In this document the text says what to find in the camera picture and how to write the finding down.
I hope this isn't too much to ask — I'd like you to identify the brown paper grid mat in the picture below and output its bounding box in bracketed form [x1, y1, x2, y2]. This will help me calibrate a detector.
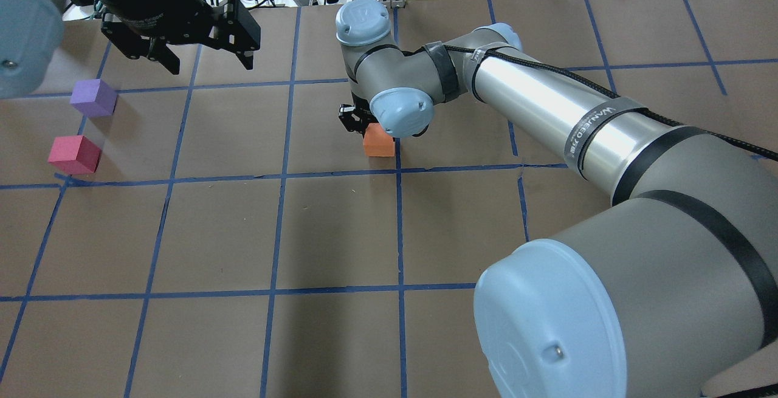
[0, 0, 778, 398]

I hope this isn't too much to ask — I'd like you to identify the black gripper body idle side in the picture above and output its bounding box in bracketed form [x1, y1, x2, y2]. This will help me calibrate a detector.
[79, 0, 213, 46]

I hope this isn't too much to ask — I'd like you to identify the purple foam cube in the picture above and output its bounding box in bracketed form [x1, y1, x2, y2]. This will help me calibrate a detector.
[69, 78, 119, 118]

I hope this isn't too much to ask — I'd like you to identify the silver robot arm holding side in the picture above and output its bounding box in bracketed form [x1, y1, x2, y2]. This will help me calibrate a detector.
[150, 0, 776, 397]

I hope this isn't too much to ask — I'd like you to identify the orange foam cube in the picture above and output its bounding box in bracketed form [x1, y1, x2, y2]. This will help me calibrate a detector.
[362, 122, 395, 158]

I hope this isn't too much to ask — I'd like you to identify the pink foam cube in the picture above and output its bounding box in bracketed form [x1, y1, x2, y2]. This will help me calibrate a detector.
[47, 135, 102, 176]

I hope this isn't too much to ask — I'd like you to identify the black gripper body holding side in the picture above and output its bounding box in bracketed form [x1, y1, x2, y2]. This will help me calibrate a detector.
[351, 95, 373, 126]

